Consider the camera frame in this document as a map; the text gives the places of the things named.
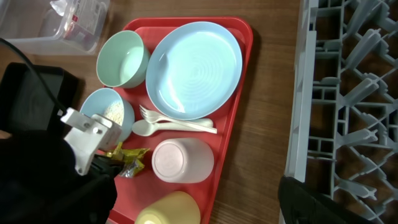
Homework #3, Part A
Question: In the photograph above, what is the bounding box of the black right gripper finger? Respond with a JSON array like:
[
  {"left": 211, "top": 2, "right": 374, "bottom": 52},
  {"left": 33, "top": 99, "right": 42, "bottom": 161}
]
[{"left": 278, "top": 175, "right": 372, "bottom": 224}]

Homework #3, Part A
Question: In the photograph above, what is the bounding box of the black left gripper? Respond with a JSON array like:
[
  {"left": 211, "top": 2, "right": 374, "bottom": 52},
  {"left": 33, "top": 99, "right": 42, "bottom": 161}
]
[{"left": 1, "top": 131, "right": 123, "bottom": 223}]

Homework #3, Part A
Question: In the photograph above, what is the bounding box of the yellow candy wrapper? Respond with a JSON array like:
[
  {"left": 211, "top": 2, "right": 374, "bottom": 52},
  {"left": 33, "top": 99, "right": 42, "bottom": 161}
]
[{"left": 105, "top": 142, "right": 150, "bottom": 179}]

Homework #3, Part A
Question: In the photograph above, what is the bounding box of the light blue bowl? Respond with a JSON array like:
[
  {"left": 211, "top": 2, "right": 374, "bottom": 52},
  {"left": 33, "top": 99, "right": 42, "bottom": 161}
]
[{"left": 80, "top": 88, "right": 135, "bottom": 142}]

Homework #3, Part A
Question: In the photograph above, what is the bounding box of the white rice pile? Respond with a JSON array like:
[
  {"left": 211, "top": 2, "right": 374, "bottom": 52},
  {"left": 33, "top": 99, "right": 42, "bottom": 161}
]
[{"left": 103, "top": 101, "right": 124, "bottom": 126}]

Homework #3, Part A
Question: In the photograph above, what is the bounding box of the mint green bowl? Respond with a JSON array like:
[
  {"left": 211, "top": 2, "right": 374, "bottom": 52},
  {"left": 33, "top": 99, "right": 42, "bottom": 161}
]
[{"left": 96, "top": 30, "right": 150, "bottom": 88}]

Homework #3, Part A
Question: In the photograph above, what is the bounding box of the light blue plate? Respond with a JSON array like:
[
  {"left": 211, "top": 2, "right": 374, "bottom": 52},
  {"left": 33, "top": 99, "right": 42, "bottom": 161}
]
[{"left": 146, "top": 21, "right": 243, "bottom": 120}]

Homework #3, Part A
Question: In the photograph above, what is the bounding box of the grey dishwasher rack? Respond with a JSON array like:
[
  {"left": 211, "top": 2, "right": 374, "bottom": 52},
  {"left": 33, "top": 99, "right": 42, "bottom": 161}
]
[{"left": 284, "top": 0, "right": 397, "bottom": 223}]

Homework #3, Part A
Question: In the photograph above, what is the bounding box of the black plastic bin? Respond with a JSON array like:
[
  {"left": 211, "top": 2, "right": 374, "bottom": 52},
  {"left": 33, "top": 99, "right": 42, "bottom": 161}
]
[{"left": 1, "top": 62, "right": 79, "bottom": 136}]

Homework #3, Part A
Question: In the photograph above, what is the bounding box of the red plastic tray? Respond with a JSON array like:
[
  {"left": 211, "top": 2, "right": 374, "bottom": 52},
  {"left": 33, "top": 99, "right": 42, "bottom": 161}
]
[{"left": 108, "top": 17, "right": 254, "bottom": 223}]

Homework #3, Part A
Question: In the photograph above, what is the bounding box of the white plastic spoon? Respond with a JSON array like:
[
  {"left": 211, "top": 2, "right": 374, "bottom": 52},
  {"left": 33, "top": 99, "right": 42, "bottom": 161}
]
[{"left": 132, "top": 119, "right": 202, "bottom": 137}]

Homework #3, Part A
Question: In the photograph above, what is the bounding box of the yellow plastic cup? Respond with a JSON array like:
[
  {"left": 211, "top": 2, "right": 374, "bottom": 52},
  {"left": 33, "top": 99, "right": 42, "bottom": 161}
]
[{"left": 134, "top": 191, "right": 201, "bottom": 224}]

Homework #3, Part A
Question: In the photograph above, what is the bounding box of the white plastic fork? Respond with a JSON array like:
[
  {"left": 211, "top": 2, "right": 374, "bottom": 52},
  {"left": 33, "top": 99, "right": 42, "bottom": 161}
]
[{"left": 139, "top": 105, "right": 218, "bottom": 134}]

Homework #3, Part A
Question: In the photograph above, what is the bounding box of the clear plastic bin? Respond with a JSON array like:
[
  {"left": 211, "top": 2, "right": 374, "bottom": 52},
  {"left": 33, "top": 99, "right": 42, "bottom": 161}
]
[{"left": 1, "top": 0, "right": 110, "bottom": 55}]

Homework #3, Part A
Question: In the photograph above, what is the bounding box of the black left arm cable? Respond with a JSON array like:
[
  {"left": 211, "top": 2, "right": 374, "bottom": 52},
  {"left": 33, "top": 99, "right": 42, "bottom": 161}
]
[{"left": 0, "top": 37, "right": 68, "bottom": 114}]

